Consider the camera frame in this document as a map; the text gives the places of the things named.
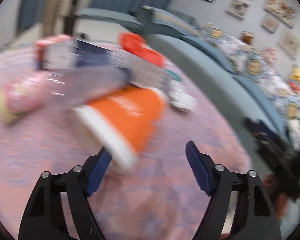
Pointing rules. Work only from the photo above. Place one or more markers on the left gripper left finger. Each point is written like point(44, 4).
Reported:
point(57, 198)

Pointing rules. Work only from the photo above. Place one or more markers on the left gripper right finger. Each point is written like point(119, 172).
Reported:
point(254, 214)

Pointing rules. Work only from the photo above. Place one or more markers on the white patterned paper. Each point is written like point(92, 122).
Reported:
point(179, 99)

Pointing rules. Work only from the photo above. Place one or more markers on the orange paper cup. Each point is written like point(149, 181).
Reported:
point(123, 123)

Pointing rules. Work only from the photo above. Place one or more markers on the person's right hand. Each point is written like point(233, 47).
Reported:
point(279, 199)

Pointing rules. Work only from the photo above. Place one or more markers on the yellow plush toy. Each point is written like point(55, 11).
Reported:
point(294, 79)

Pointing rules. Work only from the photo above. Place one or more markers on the floral cushion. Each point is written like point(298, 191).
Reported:
point(248, 62)

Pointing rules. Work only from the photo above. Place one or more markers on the pink snack package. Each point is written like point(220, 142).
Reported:
point(23, 95)

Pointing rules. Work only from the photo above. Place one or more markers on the brown plush toy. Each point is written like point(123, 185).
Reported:
point(247, 37)

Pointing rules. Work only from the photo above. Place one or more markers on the teal small wrapper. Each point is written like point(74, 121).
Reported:
point(174, 76)

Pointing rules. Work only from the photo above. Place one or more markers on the blue grey sofa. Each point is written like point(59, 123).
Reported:
point(235, 96)

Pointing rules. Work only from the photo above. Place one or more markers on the white carton box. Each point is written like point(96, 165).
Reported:
point(78, 70)

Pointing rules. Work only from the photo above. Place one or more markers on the orange plastic bag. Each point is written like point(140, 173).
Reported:
point(135, 44)

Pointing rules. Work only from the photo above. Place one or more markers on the striped sofa armrest towel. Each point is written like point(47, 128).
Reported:
point(158, 21)

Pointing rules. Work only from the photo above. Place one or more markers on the beige thermos flask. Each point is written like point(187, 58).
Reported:
point(50, 14)

